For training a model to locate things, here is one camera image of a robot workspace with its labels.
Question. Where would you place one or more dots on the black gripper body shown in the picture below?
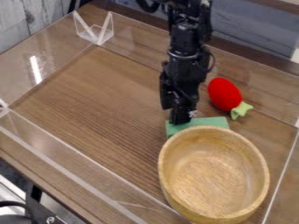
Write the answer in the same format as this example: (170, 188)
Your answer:
(184, 73)

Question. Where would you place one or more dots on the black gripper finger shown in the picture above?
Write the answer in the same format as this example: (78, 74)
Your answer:
(165, 96)
(182, 112)

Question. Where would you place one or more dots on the green foam block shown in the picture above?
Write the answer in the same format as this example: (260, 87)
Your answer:
(217, 121)

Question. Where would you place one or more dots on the light wooden bowl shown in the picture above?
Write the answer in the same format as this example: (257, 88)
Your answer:
(213, 175)

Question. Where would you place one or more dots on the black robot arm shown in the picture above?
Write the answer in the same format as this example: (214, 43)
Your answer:
(188, 25)

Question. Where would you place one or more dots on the red plush strawberry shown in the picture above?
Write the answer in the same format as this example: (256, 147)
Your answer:
(227, 98)

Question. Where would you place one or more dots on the black metal table leg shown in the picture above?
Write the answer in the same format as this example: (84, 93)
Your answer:
(40, 213)

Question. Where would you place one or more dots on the clear acrylic corner bracket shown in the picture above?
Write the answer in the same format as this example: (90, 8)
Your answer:
(94, 34)

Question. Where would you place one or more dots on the clear acrylic tray wall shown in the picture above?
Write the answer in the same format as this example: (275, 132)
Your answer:
(86, 188)

